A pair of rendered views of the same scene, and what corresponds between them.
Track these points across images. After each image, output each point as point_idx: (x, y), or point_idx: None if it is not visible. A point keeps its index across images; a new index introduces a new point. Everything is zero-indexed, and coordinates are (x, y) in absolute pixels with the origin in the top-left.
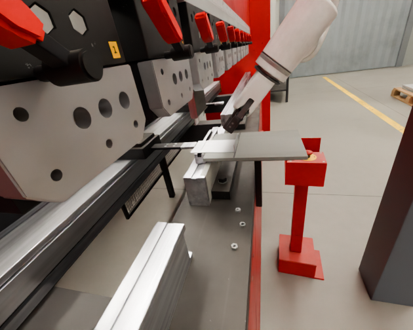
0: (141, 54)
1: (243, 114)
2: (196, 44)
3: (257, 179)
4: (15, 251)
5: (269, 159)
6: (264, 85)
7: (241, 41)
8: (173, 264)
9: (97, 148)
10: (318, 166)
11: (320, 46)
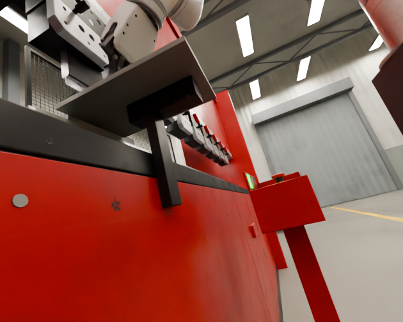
0: None
1: (108, 41)
2: (64, 0)
3: (153, 146)
4: None
5: (134, 65)
6: (126, 6)
7: (197, 122)
8: None
9: None
10: (297, 184)
11: (197, 0)
